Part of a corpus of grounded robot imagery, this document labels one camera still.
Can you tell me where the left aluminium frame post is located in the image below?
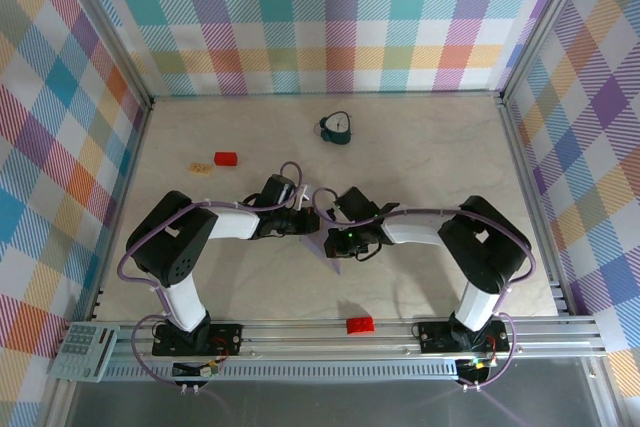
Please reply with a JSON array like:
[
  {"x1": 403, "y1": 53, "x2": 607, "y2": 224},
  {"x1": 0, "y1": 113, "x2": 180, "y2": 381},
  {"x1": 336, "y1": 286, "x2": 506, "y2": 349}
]
[{"x1": 62, "y1": 0, "x2": 155, "y2": 108}]

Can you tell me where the red two-stud brick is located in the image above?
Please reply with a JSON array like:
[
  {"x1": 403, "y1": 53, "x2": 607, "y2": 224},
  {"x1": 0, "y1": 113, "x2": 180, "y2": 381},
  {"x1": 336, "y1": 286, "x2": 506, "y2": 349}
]
[{"x1": 345, "y1": 315, "x2": 376, "y2": 336}]

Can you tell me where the slotted grey cable duct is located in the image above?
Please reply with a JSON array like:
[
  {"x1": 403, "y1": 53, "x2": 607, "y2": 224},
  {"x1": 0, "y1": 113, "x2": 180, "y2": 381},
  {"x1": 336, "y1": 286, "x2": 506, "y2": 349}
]
[{"x1": 102, "y1": 360, "x2": 461, "y2": 381}]

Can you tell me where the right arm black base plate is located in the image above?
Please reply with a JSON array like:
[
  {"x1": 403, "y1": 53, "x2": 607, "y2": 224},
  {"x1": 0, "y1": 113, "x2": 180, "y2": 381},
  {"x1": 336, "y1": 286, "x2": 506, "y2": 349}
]
[{"x1": 417, "y1": 320, "x2": 511, "y2": 354}]

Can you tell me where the teal alarm clock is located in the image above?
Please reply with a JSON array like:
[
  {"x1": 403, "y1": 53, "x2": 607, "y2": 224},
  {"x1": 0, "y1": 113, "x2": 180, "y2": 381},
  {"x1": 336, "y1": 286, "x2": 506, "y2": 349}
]
[{"x1": 313, "y1": 111, "x2": 354, "y2": 147}]

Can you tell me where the left aluminium side rail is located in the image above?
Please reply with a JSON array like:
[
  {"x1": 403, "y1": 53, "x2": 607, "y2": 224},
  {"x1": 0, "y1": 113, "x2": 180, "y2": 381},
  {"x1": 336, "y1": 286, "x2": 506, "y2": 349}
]
[{"x1": 84, "y1": 99, "x2": 154, "y2": 321}]

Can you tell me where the right aluminium side rail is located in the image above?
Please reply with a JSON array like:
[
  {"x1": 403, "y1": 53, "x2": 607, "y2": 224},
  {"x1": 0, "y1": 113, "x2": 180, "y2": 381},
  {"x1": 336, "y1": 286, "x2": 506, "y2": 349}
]
[{"x1": 498, "y1": 99, "x2": 575, "y2": 318}]

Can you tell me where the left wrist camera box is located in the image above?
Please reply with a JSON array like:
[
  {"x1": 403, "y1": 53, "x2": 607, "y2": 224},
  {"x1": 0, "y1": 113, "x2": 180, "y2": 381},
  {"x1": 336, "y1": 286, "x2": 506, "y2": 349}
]
[{"x1": 292, "y1": 183, "x2": 312, "y2": 212}]

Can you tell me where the grey metal sheet panel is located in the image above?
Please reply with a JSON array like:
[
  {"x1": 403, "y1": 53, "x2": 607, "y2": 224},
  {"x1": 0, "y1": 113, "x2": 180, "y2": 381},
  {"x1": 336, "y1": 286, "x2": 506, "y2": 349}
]
[{"x1": 64, "y1": 379, "x2": 626, "y2": 427}]

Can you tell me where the aluminium side rail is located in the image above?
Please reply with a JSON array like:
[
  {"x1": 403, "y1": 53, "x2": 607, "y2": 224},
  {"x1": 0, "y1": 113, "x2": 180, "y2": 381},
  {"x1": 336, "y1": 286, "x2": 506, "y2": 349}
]
[
  {"x1": 84, "y1": 99, "x2": 154, "y2": 321},
  {"x1": 498, "y1": 99, "x2": 575, "y2": 318}
]

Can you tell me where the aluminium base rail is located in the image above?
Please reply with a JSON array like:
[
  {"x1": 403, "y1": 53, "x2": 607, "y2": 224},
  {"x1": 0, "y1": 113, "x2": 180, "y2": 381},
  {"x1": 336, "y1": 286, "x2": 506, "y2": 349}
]
[{"x1": 49, "y1": 315, "x2": 609, "y2": 364}]

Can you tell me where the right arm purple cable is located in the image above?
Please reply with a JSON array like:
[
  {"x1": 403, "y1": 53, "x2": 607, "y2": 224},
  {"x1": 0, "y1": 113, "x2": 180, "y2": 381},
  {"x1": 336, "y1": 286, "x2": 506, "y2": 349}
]
[{"x1": 312, "y1": 188, "x2": 538, "y2": 391}]

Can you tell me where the right aluminium frame post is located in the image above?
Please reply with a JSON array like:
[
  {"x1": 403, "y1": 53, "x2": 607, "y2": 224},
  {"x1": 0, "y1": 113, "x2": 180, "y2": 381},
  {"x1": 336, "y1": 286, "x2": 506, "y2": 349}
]
[{"x1": 497, "y1": 0, "x2": 600, "y2": 106}]

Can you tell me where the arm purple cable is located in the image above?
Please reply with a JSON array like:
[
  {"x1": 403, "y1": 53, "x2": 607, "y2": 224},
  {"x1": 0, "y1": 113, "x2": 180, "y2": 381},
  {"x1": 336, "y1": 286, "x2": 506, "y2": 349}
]
[
  {"x1": 118, "y1": 161, "x2": 305, "y2": 391},
  {"x1": 312, "y1": 188, "x2": 538, "y2": 391}
]

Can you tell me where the aluminium rail under plaid wall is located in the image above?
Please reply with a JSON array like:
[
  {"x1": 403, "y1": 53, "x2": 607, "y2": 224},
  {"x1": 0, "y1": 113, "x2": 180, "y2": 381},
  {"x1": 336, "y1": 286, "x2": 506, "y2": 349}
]
[{"x1": 149, "y1": 90, "x2": 503, "y2": 99}]

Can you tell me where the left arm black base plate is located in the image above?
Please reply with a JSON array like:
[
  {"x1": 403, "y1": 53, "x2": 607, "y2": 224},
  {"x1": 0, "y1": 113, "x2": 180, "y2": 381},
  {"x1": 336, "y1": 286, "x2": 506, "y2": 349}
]
[{"x1": 151, "y1": 322, "x2": 245, "y2": 357}]

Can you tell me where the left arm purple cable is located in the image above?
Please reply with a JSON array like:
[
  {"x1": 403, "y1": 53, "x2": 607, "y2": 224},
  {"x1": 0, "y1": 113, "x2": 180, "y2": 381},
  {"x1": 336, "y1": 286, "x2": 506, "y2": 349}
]
[{"x1": 118, "y1": 161, "x2": 305, "y2": 391}]

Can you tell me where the aluminium frame post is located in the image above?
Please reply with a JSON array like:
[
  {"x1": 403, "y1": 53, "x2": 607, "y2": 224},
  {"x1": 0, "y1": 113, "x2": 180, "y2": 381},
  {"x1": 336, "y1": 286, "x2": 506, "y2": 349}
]
[
  {"x1": 497, "y1": 0, "x2": 600, "y2": 106},
  {"x1": 62, "y1": 0, "x2": 155, "y2": 108}
]

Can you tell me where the grey keypad calculator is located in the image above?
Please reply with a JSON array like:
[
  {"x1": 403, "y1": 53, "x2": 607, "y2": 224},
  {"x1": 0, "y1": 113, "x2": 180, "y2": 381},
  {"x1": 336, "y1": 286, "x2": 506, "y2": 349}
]
[{"x1": 47, "y1": 322, "x2": 121, "y2": 383}]

